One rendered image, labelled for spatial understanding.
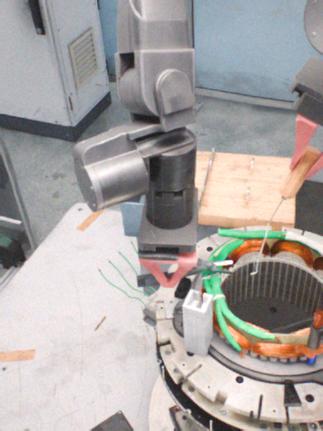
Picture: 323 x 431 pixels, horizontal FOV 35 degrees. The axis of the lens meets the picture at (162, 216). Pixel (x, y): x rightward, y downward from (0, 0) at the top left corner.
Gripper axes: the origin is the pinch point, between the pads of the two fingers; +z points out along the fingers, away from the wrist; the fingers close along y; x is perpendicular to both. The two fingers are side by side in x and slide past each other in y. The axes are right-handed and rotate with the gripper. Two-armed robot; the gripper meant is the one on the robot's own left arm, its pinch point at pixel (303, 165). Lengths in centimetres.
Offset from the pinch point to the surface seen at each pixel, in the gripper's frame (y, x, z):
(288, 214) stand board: 3.4, 24.9, 25.3
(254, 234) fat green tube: 0.0, 8.3, 18.7
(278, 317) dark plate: 9.7, 7.3, 29.5
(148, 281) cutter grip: -8.3, -7.0, 21.2
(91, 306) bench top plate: -21, 14, 66
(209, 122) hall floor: -52, 216, 141
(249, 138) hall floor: -25, 209, 132
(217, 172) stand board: -11.5, 31.5, 30.2
